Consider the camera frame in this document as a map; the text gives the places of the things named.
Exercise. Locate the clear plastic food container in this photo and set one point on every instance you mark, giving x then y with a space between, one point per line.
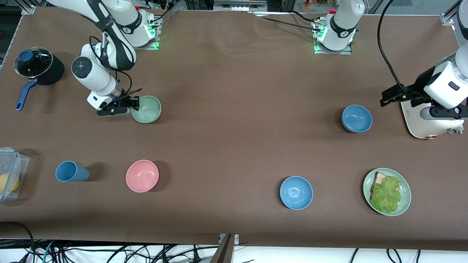
16 164

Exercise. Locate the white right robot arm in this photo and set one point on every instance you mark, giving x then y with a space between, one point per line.
109 22

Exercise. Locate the pink bowl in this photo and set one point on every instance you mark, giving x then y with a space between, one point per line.
142 175

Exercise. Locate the blue bowl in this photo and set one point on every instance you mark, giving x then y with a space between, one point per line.
356 118
296 192

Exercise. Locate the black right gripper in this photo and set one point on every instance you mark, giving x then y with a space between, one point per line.
126 98

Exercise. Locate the green bowl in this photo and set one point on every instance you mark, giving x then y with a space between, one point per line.
149 109

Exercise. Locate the brown table cover sheet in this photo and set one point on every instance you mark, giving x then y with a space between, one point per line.
219 73

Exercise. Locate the aluminium corner profile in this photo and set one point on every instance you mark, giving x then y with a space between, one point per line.
448 18

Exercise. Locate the blue cup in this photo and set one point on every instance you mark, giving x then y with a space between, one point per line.
71 171

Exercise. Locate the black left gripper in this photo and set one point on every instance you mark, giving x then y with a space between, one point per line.
421 85

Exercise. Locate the cream white toaster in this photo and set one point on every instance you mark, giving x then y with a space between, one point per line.
420 126

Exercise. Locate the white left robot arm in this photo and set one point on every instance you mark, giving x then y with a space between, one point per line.
342 25

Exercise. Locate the green plate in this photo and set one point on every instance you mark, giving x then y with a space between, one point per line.
405 204

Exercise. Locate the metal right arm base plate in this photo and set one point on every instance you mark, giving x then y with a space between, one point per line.
150 45

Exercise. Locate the yellow food piece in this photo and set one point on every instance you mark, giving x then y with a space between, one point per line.
7 182

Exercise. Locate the green lettuce leaf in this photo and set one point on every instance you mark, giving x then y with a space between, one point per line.
387 195

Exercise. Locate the bread slice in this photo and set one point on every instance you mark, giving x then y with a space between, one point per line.
378 179

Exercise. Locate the metal table edge bracket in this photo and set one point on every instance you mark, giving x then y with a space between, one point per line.
228 248

